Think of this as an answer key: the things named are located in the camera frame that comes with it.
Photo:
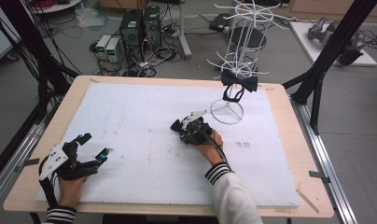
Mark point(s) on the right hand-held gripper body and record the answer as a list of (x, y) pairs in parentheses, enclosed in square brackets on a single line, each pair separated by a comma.
[(197, 129)]

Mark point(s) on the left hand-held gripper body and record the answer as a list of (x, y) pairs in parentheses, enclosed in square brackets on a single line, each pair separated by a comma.
[(54, 160)]

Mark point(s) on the navy bow tie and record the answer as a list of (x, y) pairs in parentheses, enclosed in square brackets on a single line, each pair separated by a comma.
[(239, 82)]

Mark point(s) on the person's right hand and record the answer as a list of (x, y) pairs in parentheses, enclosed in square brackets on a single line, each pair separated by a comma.
[(213, 149)]

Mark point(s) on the person's left hand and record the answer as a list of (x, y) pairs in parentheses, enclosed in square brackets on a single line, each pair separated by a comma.
[(70, 193)]

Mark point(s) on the grey metal clamp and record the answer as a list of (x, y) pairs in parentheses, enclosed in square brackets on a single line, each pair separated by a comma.
[(318, 176), (28, 163)]

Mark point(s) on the white foam mat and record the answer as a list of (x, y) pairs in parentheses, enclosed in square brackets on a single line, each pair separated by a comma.
[(146, 174)]

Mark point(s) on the grey table leg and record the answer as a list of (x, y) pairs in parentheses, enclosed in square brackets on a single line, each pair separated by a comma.
[(184, 37)]

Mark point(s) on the white power supply unit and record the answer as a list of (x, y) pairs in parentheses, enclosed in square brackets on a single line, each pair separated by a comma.
[(102, 43), (114, 49)]

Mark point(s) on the slim black computer tower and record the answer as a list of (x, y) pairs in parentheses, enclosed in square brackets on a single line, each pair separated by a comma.
[(152, 26)]

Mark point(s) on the large black computer tower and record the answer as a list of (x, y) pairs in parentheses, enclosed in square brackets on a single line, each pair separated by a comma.
[(132, 34)]

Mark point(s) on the flat black device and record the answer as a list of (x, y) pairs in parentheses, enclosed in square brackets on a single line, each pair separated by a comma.
[(220, 22)]

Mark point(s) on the black round stool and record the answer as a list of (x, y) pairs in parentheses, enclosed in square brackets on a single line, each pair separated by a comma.
[(258, 37)]

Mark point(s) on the wooden table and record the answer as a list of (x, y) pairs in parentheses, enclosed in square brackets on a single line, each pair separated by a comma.
[(304, 155)]

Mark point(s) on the clear plastic bag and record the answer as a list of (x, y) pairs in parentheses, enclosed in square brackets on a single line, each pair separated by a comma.
[(90, 17)]

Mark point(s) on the white cabinet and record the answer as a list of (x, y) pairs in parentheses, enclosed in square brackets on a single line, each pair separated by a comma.
[(0, 40)]

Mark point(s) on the thin wooden stick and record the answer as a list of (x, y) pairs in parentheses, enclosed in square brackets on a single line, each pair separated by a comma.
[(308, 201)]

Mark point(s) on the round white table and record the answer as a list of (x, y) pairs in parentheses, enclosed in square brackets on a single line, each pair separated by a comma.
[(62, 6)]

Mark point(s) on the white floor board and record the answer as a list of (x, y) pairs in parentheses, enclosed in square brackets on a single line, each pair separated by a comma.
[(304, 40)]

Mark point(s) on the aluminium rail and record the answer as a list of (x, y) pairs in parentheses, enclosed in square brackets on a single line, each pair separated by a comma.
[(12, 168), (329, 161)]

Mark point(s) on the black metal frame post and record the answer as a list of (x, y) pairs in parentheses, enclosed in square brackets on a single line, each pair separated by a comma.
[(37, 53), (329, 53)]

